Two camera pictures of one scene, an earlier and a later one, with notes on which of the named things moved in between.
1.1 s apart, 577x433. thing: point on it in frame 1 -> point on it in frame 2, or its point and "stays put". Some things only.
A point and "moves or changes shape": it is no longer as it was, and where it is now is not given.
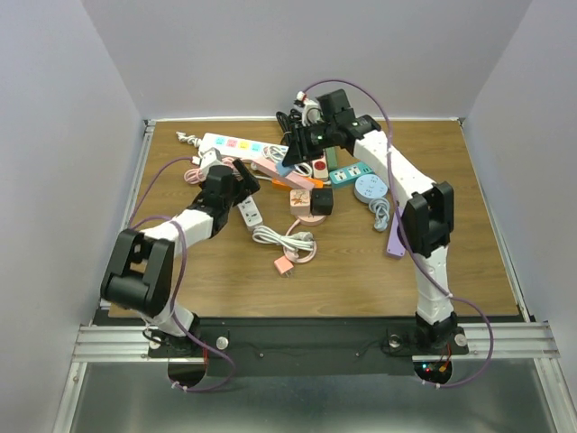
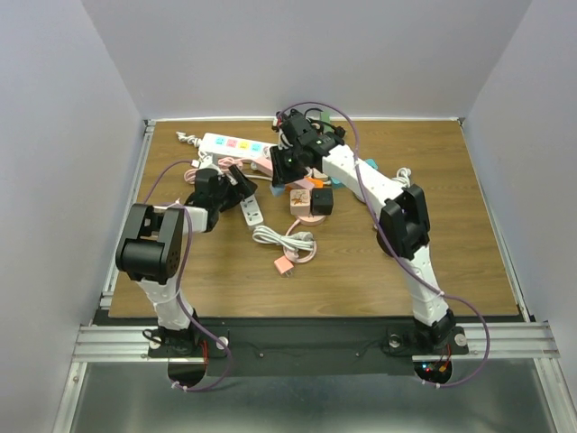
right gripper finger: x=295 y=153 -> x=278 y=165
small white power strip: x=251 y=213 stays put
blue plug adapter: x=284 y=170 moves or changes shape
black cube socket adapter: x=321 y=201 stays put
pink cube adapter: x=300 y=202 stays put
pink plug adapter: x=284 y=265 stays put
